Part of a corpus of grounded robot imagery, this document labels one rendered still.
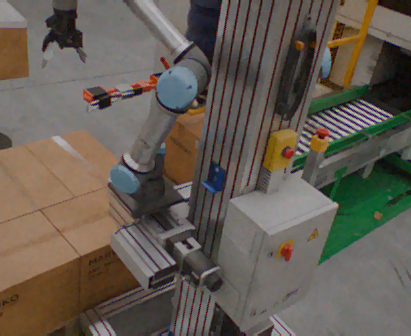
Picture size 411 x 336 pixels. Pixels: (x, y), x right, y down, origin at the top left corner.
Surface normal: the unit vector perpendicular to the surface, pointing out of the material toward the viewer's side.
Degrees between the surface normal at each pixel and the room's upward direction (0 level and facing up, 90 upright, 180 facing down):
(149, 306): 0
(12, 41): 90
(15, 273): 0
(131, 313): 0
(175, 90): 83
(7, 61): 90
